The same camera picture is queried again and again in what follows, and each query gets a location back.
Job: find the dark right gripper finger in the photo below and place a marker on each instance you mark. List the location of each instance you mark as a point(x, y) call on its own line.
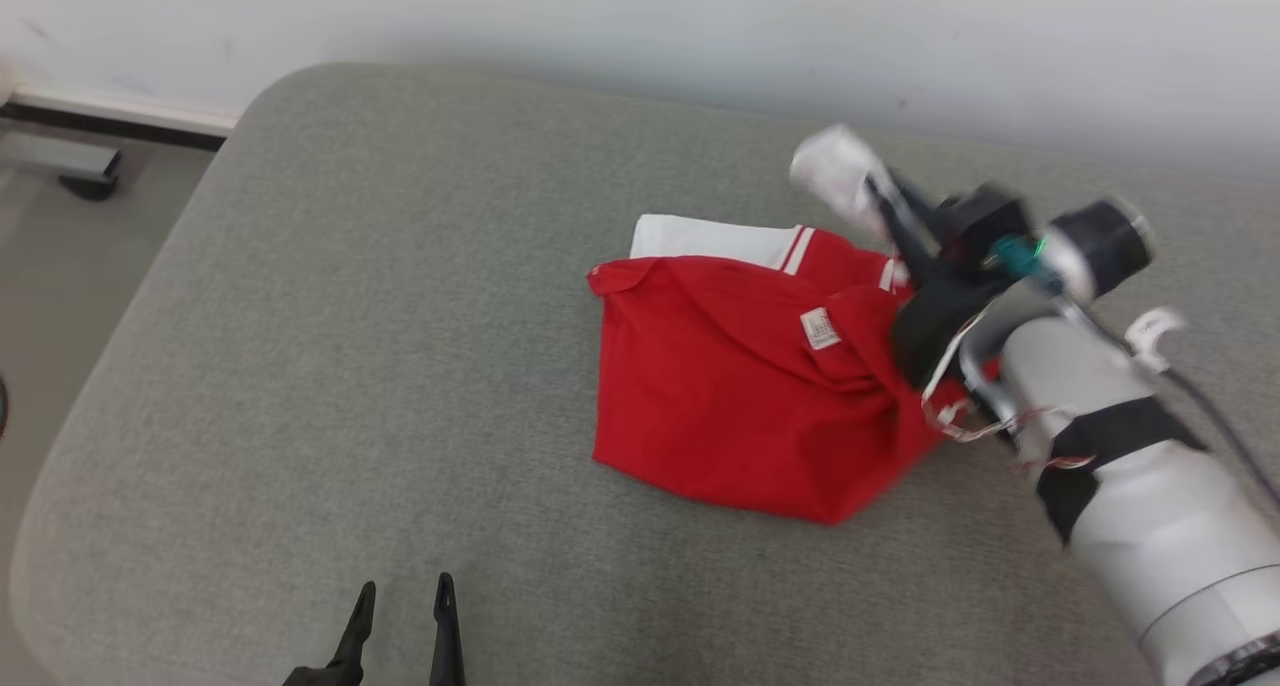
point(908, 241)

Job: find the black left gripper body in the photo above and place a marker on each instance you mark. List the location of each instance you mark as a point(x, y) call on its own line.
point(315, 678)

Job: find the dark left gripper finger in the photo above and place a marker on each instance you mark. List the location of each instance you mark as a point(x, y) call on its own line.
point(355, 636)
point(447, 636)

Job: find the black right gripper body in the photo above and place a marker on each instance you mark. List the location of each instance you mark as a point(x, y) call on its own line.
point(935, 326)

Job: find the red jersey with white sleeves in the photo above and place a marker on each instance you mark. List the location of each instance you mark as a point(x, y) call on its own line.
point(720, 406)

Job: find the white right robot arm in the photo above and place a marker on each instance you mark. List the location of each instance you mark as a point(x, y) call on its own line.
point(1150, 526)

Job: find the grey fabric sofa cushion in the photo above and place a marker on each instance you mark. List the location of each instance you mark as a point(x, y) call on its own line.
point(350, 366)

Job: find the grey metal furniture base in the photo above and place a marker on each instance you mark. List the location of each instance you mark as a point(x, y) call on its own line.
point(90, 181)

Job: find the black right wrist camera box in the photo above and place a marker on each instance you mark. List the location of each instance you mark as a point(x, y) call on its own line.
point(980, 226)

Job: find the white wall baseboard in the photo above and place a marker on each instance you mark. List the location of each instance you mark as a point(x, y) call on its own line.
point(120, 114)

